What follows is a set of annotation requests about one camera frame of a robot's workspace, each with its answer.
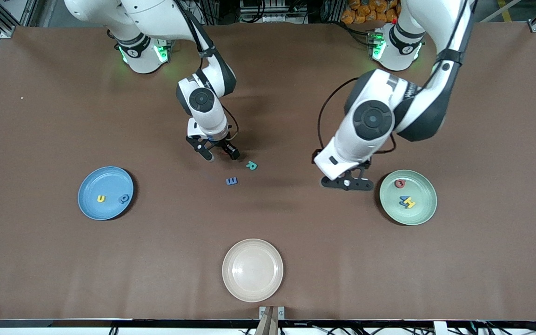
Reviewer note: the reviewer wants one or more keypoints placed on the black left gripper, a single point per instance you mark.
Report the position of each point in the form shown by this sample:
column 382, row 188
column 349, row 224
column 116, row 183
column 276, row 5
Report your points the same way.
column 365, row 164

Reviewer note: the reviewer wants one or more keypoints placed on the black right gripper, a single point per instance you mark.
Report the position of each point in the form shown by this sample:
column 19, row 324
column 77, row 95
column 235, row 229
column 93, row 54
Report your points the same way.
column 224, row 144

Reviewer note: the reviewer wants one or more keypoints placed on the blue foam lowercase m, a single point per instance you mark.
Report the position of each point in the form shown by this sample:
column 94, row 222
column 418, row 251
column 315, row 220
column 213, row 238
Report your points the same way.
column 231, row 181

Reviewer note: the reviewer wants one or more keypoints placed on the teal foam letter R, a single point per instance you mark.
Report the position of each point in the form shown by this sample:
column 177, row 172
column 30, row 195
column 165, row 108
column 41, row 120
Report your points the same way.
column 249, row 164

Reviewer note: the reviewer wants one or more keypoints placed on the pink foam letter Q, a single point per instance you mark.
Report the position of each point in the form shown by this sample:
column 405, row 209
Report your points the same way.
column 404, row 182

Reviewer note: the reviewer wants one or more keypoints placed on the blue foam capital M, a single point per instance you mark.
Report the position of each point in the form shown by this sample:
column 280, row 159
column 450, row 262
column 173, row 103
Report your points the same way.
column 402, row 199

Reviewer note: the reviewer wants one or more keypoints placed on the yellow foam letter H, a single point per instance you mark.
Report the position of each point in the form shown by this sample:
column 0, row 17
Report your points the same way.
column 409, row 204

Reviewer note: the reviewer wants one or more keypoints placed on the blue foam lowercase a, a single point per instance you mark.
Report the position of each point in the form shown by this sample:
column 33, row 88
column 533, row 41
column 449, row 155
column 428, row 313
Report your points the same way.
column 127, row 197

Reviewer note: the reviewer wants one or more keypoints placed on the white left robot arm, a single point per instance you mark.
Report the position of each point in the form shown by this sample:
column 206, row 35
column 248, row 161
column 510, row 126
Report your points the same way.
column 356, row 139

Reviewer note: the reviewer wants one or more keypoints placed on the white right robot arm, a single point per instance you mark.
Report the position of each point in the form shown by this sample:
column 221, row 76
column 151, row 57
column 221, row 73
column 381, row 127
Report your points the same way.
column 212, row 122

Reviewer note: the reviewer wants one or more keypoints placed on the light green round plate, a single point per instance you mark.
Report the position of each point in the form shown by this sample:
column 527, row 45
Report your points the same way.
column 419, row 214

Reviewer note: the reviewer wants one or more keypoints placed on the blue round plate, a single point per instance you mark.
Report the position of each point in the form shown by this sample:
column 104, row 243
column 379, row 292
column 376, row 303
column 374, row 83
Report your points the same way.
column 105, row 181

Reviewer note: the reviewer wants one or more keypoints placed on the beige round plate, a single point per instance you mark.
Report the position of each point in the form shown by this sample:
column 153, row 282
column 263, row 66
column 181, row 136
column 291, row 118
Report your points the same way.
column 252, row 270

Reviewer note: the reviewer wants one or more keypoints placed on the grey equipment rack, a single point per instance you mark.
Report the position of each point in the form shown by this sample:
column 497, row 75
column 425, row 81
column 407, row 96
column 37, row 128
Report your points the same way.
column 272, row 18

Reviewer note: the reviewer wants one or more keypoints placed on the wooden stick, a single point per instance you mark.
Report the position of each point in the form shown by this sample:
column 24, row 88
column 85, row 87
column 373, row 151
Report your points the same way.
column 268, row 325

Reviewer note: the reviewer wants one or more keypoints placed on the orange objects heap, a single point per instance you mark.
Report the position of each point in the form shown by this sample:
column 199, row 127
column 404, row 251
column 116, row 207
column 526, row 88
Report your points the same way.
column 370, row 11

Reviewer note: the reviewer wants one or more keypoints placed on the small metal bracket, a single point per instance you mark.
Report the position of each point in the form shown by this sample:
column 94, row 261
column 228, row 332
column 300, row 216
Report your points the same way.
column 262, row 312

